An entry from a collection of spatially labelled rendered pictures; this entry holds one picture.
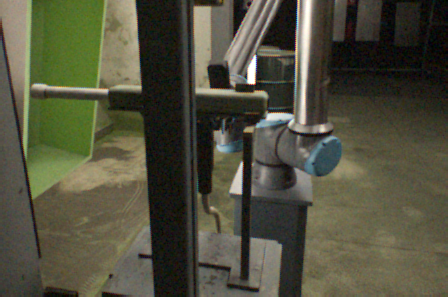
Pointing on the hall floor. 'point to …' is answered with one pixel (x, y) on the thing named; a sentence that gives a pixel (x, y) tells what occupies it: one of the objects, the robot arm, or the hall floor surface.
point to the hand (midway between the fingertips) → (204, 113)
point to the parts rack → (428, 20)
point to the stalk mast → (169, 121)
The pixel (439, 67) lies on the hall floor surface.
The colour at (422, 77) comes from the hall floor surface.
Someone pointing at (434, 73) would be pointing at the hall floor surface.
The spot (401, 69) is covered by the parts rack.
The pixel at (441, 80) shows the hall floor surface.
